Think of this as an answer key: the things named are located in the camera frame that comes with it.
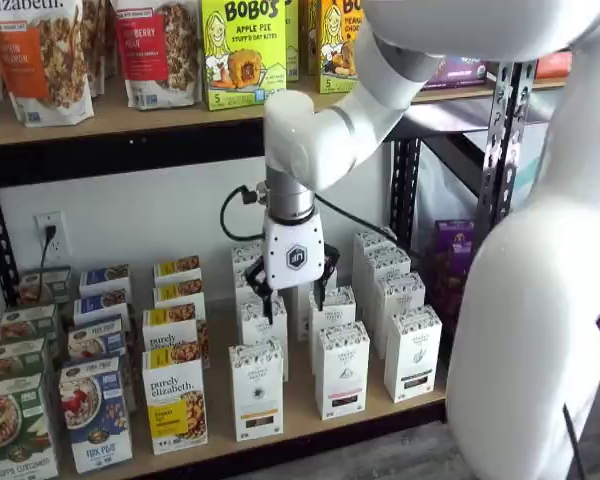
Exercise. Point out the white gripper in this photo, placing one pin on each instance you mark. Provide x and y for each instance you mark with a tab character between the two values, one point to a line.
292	255

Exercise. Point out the white box yellow strip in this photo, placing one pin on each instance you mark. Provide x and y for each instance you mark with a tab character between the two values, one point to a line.
245	254
252	325
240	290
256	390

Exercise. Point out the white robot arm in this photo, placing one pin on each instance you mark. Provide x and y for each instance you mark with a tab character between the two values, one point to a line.
530	300

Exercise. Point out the white box pink strip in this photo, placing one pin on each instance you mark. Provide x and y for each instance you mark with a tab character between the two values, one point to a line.
337	310
299	312
341	370

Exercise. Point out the white box black strip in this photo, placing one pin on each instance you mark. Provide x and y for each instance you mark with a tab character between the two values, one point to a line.
412	355
387	267
401	295
372	241

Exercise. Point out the white yellow Purely Elizabeth box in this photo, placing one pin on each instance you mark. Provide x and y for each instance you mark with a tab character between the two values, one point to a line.
167	330
180	292
177	267
172	400

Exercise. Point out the wooden shelf board under boxes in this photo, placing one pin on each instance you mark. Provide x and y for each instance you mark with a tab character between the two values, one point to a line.
300	400

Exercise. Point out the blue Flax Plus oatmeal box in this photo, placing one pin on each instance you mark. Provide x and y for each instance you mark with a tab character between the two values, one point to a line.
100	305
95	415
105	277
97	340

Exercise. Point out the green Bobo's apple pie box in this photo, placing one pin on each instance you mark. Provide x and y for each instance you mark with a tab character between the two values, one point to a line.
242	55

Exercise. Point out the long wooden shelf board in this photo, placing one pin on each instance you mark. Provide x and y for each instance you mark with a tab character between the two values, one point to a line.
130	120

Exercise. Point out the yellow Bobo's peanut butter box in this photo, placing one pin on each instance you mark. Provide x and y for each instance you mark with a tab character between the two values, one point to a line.
337	45

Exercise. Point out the green oatmeal box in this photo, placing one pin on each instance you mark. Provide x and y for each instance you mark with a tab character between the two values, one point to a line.
10	360
15	425
27	325
55	287

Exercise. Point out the purple blue snack box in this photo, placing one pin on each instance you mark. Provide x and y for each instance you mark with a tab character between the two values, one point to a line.
455	72

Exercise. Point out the short wooden shelf board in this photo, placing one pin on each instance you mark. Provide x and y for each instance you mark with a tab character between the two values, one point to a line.
547	84

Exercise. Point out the white sheet teal print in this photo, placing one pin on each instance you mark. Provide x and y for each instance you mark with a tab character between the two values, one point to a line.
445	190

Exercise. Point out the red granola bag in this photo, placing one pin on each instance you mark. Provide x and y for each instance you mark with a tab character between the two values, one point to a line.
160	55

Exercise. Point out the white granola bag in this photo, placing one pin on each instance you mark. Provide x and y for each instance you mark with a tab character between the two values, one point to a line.
97	45

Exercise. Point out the orange granola bag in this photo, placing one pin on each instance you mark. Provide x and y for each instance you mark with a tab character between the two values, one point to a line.
45	60

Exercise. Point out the black metal rack frame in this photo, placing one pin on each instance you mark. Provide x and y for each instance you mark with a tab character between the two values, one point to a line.
130	160

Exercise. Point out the white wall outlet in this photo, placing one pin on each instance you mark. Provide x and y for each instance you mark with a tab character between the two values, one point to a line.
60	225

